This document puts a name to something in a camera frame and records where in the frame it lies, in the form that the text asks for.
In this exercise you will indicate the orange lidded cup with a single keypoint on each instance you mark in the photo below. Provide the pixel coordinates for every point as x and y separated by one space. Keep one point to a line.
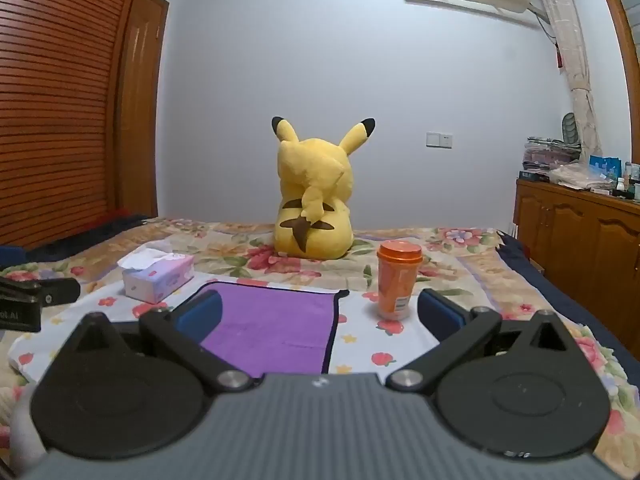
396 280

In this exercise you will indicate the white strawberry print cloth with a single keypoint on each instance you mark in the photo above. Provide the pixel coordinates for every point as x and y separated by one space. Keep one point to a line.
300 330

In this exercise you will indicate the wooden cabinet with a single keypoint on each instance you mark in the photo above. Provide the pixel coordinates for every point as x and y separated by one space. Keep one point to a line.
580 240

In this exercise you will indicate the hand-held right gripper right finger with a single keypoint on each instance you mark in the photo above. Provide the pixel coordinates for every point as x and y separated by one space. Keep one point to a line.
437 313

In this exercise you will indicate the yellow plush toy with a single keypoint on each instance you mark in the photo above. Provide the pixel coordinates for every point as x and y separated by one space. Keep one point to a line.
314 195

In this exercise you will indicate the wooden door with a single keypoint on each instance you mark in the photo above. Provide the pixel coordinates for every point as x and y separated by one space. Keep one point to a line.
140 110

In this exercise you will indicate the wall switch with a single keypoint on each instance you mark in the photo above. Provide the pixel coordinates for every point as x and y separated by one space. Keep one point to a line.
439 139

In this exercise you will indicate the wooden wardrobe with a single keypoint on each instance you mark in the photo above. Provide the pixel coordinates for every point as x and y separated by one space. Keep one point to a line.
60 100

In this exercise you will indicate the tissue box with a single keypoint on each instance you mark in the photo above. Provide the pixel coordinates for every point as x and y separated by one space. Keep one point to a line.
157 275

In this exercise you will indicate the purple towel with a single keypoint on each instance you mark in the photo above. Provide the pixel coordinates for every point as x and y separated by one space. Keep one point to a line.
272 326

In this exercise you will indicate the blue box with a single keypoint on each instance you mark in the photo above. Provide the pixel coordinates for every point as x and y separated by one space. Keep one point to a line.
605 166

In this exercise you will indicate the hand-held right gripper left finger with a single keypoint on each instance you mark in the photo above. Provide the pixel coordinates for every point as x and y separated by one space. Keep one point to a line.
206 309

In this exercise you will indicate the small bottles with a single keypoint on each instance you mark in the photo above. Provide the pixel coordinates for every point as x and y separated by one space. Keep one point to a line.
629 182

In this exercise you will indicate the stack of folded cloths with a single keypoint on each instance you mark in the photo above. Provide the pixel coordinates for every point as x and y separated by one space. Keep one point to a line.
555 162

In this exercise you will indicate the wooden window frame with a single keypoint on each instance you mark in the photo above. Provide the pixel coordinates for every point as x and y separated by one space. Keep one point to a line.
620 25

